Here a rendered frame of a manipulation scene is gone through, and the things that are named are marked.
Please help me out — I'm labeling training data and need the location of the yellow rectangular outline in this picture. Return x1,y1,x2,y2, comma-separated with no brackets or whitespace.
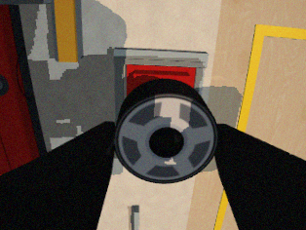
212,24,306,230

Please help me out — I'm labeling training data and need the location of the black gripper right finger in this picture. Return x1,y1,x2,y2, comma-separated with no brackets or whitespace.
215,124,306,230

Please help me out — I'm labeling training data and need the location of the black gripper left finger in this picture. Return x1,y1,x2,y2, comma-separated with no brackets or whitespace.
0,122,115,230

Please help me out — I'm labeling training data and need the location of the black wheel with grey rim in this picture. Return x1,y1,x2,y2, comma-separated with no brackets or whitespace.
114,77,219,184

